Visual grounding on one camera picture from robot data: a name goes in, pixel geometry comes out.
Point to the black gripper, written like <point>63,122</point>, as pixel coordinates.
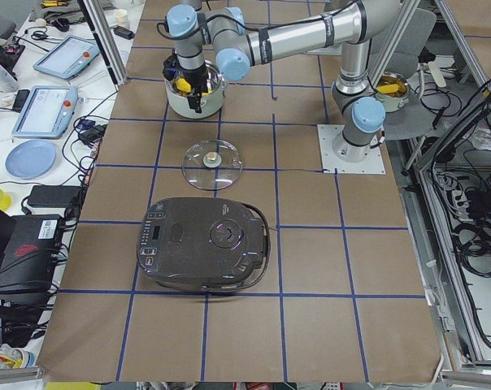
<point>195,80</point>

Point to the yellow corn cob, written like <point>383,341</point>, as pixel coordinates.
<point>183,87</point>

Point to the glass pot lid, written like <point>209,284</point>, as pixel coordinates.
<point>212,165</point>

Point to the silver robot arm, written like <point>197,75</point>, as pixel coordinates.
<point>239,48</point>

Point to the pale green electric pot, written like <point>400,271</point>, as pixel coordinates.
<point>185,102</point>

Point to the yellow item in steel pot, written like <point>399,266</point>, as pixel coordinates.
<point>388,88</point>

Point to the steel pot at right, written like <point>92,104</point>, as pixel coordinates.
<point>395,101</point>

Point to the black power adapter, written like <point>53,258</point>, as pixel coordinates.
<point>123,32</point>

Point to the paper cup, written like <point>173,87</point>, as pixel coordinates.
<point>121,17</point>

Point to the upper teach pendant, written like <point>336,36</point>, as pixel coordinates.
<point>69,58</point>

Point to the teach pendant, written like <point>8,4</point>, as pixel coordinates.
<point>69,58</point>
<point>46,113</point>

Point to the black rice cooker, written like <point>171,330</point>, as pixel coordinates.
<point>202,244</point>

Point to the lower teach pendant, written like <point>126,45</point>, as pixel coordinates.
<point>46,113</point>

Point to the black power brick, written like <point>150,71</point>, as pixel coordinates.
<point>52,196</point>

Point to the blue plate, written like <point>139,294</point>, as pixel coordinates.
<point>31,159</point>

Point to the grey office chair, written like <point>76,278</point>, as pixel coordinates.
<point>405,58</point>

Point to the black computer box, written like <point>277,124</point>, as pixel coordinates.
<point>29,245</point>

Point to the aluminium frame post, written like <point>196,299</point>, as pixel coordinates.
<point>99,27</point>

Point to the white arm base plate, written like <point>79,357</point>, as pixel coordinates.
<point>339,157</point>

